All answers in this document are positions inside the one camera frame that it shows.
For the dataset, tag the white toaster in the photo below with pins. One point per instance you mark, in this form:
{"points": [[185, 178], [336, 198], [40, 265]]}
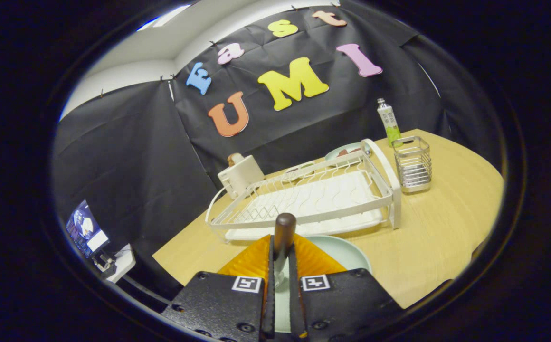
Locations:
{"points": [[242, 178]]}

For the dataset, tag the pale green plate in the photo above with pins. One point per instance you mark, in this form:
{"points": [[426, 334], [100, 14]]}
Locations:
{"points": [[342, 251]]}

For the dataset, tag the toasted bread slice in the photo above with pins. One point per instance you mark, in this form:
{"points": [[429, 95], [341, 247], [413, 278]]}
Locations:
{"points": [[234, 159]]}

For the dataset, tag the white divided bean tray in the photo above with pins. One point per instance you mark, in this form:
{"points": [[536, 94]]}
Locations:
{"points": [[299, 167]]}

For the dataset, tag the white drip tray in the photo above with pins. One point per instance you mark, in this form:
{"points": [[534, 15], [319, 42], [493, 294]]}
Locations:
{"points": [[304, 230]]}

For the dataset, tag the green and white bottle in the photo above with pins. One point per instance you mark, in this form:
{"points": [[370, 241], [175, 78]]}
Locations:
{"points": [[388, 121]]}

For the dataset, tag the white side table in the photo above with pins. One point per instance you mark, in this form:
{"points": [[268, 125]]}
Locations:
{"points": [[123, 263]]}

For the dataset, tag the ceiling light panel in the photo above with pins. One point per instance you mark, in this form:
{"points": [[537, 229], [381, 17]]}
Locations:
{"points": [[171, 15]]}

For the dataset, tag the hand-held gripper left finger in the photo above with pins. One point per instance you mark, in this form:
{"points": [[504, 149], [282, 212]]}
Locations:
{"points": [[269, 304]]}

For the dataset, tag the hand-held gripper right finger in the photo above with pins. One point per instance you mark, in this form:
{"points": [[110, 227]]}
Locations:
{"points": [[297, 304]]}

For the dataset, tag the pale plate with meat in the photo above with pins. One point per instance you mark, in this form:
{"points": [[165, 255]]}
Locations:
{"points": [[333, 154]]}

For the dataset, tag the computer monitor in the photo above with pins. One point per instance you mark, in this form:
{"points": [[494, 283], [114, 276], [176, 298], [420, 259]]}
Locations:
{"points": [[85, 228]]}

